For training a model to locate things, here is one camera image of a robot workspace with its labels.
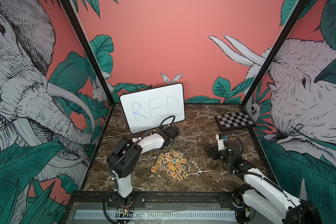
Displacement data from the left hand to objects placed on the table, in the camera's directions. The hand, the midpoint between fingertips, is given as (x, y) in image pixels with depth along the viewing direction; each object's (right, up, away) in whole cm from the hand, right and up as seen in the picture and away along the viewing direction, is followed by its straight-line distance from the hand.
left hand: (166, 141), depth 94 cm
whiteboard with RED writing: (-14, +21, -6) cm, 26 cm away
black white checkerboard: (+50, +14, +13) cm, 53 cm away
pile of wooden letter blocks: (+5, -12, -9) cm, 16 cm away
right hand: (+27, 0, -10) cm, 29 cm away
